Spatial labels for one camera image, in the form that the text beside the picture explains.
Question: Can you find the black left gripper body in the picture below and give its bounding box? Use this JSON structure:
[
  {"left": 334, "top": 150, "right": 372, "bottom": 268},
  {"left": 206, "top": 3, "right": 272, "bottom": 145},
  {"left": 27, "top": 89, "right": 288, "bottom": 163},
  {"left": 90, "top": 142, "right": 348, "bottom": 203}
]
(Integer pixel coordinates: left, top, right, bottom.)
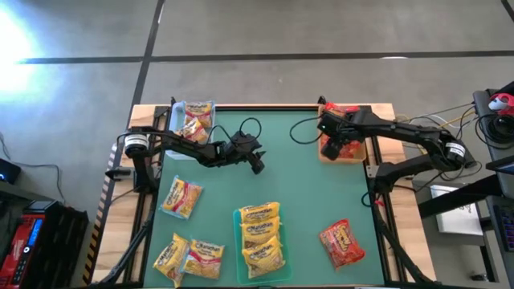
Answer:
[{"left": 208, "top": 142, "right": 242, "bottom": 168}]

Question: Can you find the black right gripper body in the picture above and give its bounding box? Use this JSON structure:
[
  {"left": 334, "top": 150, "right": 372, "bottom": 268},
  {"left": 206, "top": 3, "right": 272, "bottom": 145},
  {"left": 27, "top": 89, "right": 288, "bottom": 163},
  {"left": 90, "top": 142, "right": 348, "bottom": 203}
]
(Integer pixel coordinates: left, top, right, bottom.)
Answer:
[{"left": 339, "top": 110, "right": 371, "bottom": 144}]

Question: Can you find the blue-edged beef noodle packet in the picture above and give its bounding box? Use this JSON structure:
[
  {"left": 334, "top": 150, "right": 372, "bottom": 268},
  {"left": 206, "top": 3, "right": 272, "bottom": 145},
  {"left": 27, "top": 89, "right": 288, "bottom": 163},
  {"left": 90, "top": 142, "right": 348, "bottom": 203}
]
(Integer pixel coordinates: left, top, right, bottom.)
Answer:
[
  {"left": 159, "top": 175, "right": 204, "bottom": 220},
  {"left": 179, "top": 238, "right": 226, "bottom": 280},
  {"left": 183, "top": 100, "right": 216, "bottom": 128},
  {"left": 176, "top": 117, "right": 210, "bottom": 145}
]

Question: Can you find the yellow Maruchan noodle packet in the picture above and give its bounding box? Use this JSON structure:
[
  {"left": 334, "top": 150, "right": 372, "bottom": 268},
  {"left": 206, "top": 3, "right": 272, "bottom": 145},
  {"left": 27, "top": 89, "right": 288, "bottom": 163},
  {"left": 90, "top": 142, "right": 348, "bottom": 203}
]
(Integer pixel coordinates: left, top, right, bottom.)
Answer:
[
  {"left": 239, "top": 216, "right": 282, "bottom": 250},
  {"left": 153, "top": 233, "right": 190, "bottom": 288},
  {"left": 242, "top": 235, "right": 287, "bottom": 279},
  {"left": 239, "top": 201, "right": 281, "bottom": 225}
]

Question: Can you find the tan wooden bin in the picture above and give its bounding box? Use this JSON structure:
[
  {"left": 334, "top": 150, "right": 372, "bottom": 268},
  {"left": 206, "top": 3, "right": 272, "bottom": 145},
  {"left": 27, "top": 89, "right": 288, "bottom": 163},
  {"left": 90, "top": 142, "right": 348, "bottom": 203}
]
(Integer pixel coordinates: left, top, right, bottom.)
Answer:
[{"left": 316, "top": 104, "right": 367, "bottom": 165}]

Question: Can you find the green table mat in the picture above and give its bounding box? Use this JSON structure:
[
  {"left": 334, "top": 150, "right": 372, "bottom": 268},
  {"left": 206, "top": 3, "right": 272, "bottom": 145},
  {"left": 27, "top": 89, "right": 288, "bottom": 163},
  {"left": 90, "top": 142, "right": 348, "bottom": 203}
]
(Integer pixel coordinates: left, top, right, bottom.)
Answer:
[{"left": 143, "top": 110, "right": 386, "bottom": 288}]

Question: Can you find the light blue plastic bin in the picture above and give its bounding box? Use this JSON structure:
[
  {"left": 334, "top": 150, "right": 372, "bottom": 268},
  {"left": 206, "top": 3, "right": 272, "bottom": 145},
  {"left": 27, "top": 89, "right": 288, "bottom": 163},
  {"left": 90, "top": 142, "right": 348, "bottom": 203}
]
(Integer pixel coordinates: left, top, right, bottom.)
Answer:
[{"left": 166, "top": 100, "right": 218, "bottom": 161}]

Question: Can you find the green plastic bin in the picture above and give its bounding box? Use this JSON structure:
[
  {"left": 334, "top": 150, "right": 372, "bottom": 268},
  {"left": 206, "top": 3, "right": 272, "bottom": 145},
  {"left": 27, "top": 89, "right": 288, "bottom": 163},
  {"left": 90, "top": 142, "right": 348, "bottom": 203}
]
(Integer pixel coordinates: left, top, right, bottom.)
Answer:
[{"left": 232, "top": 206, "right": 293, "bottom": 286}]

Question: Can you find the white paper sheet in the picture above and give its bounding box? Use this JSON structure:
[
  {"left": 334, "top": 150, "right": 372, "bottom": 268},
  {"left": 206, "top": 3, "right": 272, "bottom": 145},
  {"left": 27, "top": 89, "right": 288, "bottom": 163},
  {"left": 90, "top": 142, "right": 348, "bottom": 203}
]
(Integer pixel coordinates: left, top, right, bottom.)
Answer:
[{"left": 431, "top": 185, "right": 485, "bottom": 237}]

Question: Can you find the red white object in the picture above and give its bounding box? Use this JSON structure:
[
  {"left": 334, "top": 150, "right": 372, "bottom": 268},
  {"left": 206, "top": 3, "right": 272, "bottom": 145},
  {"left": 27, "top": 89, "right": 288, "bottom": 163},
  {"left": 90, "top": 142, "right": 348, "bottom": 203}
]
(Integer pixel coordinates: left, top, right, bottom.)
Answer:
[{"left": 488, "top": 92, "right": 514, "bottom": 117}]

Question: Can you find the black desk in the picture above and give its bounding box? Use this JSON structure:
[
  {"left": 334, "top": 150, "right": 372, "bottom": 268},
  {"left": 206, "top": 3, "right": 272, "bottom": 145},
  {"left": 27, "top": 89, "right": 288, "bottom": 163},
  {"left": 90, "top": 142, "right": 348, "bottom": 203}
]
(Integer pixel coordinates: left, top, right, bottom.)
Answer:
[{"left": 472, "top": 82, "right": 514, "bottom": 289}]

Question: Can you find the yellow black hazard strip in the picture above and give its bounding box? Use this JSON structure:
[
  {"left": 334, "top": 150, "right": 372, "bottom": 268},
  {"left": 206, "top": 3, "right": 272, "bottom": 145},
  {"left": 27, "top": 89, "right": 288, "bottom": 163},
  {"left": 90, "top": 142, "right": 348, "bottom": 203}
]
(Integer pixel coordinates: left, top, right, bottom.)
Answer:
[{"left": 82, "top": 142, "right": 124, "bottom": 285}]

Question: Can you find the black crate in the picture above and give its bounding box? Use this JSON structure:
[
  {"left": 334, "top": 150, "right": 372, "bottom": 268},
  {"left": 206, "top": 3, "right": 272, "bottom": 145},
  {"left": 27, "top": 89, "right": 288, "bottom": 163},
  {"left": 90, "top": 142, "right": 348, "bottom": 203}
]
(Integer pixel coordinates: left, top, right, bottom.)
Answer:
[{"left": 23, "top": 200, "right": 90, "bottom": 289}]

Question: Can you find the black keyboard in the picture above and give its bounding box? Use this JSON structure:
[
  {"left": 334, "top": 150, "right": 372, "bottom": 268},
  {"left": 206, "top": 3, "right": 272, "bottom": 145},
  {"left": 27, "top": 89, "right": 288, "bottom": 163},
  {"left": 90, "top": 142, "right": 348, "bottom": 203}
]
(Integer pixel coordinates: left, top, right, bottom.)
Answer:
[{"left": 493, "top": 204, "right": 514, "bottom": 252}]

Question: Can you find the small black device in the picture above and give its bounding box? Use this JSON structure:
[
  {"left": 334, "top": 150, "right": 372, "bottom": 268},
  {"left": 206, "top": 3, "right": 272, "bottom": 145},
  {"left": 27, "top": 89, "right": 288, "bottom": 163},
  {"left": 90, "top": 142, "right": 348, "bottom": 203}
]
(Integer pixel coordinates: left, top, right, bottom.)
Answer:
[{"left": 0, "top": 158, "right": 22, "bottom": 185}]

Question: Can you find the red device with screen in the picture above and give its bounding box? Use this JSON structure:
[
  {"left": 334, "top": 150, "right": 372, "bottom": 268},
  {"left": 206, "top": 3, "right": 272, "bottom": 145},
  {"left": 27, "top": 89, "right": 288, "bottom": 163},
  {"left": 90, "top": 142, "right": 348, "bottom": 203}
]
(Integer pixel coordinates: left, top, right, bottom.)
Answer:
[{"left": 0, "top": 212, "right": 45, "bottom": 289}]

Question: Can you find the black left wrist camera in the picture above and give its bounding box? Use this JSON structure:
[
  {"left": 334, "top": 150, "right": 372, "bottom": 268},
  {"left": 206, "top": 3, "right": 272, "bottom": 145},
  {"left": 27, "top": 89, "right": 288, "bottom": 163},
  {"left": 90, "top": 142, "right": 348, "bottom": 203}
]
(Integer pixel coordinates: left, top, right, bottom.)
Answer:
[{"left": 230, "top": 131, "right": 260, "bottom": 152}]

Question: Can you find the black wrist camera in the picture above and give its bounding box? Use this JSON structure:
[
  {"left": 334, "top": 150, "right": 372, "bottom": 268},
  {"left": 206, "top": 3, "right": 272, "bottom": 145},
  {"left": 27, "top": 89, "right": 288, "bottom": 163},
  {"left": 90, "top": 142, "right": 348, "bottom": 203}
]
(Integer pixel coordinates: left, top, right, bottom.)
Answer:
[
  {"left": 316, "top": 112, "right": 342, "bottom": 136},
  {"left": 230, "top": 131, "right": 260, "bottom": 152}
]

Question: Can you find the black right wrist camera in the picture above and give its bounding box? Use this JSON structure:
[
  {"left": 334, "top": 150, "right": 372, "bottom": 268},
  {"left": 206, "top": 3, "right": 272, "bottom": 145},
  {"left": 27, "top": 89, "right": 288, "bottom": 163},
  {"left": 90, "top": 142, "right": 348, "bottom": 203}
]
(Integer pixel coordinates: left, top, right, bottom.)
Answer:
[{"left": 316, "top": 112, "right": 342, "bottom": 136}]

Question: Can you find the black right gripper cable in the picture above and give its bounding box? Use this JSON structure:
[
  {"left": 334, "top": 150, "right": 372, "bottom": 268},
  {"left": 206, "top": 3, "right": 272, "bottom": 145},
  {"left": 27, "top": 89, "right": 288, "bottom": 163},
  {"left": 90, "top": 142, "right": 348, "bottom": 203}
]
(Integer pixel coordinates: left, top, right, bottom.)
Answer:
[{"left": 288, "top": 115, "right": 323, "bottom": 146}]

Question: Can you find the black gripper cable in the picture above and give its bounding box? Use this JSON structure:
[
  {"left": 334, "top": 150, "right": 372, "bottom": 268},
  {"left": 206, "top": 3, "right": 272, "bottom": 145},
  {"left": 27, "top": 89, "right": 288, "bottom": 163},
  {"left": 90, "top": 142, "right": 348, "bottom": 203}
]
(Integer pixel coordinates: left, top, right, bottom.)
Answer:
[
  {"left": 209, "top": 116, "right": 263, "bottom": 146},
  {"left": 288, "top": 115, "right": 323, "bottom": 146}
]

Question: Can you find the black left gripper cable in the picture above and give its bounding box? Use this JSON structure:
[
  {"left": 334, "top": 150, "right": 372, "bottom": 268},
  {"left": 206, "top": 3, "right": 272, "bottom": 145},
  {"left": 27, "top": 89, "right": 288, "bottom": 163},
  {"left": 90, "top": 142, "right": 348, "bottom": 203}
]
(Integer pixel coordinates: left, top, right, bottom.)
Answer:
[{"left": 209, "top": 116, "right": 263, "bottom": 146}]

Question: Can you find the black metal table frame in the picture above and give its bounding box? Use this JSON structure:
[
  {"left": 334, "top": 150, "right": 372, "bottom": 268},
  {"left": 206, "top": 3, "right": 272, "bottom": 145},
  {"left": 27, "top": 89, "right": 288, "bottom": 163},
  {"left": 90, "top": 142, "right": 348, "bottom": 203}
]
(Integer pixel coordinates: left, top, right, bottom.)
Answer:
[{"left": 90, "top": 96, "right": 437, "bottom": 289}]

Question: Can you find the white cable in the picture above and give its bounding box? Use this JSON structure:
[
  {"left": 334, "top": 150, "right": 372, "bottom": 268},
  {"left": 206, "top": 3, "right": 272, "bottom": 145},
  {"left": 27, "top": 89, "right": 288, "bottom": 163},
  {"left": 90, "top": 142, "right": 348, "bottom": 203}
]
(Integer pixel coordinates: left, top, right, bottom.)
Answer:
[{"left": 396, "top": 103, "right": 477, "bottom": 134}]

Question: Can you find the yellow cable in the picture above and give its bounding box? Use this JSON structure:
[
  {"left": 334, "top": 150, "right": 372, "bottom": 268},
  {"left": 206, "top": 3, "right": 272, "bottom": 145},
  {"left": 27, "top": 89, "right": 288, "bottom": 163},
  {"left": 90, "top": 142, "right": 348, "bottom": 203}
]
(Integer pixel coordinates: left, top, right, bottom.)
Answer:
[{"left": 401, "top": 114, "right": 477, "bottom": 156}]

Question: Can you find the coiled black cable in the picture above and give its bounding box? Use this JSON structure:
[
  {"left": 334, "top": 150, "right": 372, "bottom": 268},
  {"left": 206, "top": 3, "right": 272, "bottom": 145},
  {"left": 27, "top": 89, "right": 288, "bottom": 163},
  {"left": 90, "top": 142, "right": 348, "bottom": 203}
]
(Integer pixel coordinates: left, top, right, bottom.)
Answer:
[{"left": 475, "top": 113, "right": 514, "bottom": 146}]

